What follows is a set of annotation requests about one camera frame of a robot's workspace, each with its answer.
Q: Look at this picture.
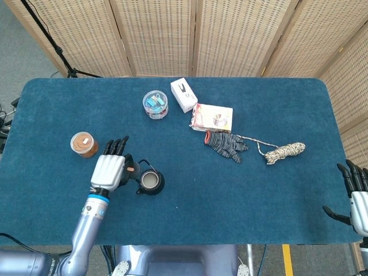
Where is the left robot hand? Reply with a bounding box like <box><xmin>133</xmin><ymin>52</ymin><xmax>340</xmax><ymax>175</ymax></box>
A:
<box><xmin>90</xmin><ymin>135</ymin><xmax>141</xmax><ymax>193</ymax></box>

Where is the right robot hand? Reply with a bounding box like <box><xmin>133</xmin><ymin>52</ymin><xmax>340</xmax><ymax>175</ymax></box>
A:
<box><xmin>321</xmin><ymin>159</ymin><xmax>368</xmax><ymax>237</ymax></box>

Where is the small black kettle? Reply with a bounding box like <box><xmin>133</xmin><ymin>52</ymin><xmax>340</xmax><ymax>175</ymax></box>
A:
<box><xmin>135</xmin><ymin>159</ymin><xmax>166</xmax><ymax>196</ymax></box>

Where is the clear jar with brown discs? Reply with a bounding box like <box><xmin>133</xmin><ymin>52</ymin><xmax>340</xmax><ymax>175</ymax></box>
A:
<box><xmin>70</xmin><ymin>131</ymin><xmax>99</xmax><ymax>158</ymax></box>

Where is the clear tub of binder clips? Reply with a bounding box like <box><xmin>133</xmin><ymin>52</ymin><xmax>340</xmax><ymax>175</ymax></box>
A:
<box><xmin>142</xmin><ymin>90</ymin><xmax>170</xmax><ymax>120</ymax></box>

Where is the blue table cloth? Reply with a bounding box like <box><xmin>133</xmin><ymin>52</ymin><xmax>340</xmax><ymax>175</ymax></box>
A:
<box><xmin>0</xmin><ymin>76</ymin><xmax>363</xmax><ymax>247</ymax></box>

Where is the white box with black print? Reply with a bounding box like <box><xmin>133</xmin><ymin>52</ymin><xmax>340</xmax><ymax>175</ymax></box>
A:
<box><xmin>170</xmin><ymin>77</ymin><xmax>198</xmax><ymax>114</ymax></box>

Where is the grey robot torso base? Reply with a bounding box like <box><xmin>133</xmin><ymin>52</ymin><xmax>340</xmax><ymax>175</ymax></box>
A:
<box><xmin>111</xmin><ymin>244</ymin><xmax>254</xmax><ymax>276</ymax></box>

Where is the colourful printed cardboard box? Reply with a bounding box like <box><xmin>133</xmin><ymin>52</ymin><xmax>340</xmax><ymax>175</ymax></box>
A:
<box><xmin>188</xmin><ymin>103</ymin><xmax>234</xmax><ymax>134</ymax></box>

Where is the grey striped work glove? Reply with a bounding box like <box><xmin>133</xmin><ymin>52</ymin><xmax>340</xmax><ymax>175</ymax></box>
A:
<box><xmin>204</xmin><ymin>130</ymin><xmax>249</xmax><ymax>164</ymax></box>

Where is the black tripod stand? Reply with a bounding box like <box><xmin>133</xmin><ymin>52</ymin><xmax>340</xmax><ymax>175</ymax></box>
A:
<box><xmin>20</xmin><ymin>0</ymin><xmax>103</xmax><ymax>79</ymax></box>

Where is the woven folding screen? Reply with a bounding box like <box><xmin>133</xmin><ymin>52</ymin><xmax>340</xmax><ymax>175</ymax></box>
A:
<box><xmin>3</xmin><ymin>0</ymin><xmax>368</xmax><ymax>167</ymax></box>

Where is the coiled beige patterned rope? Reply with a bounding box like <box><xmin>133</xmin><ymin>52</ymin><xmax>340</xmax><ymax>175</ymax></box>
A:
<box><xmin>237</xmin><ymin>135</ymin><xmax>306</xmax><ymax>166</ymax></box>

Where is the black cables and equipment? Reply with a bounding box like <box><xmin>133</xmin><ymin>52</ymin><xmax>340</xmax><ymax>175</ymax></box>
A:
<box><xmin>0</xmin><ymin>97</ymin><xmax>21</xmax><ymax>153</ymax></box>

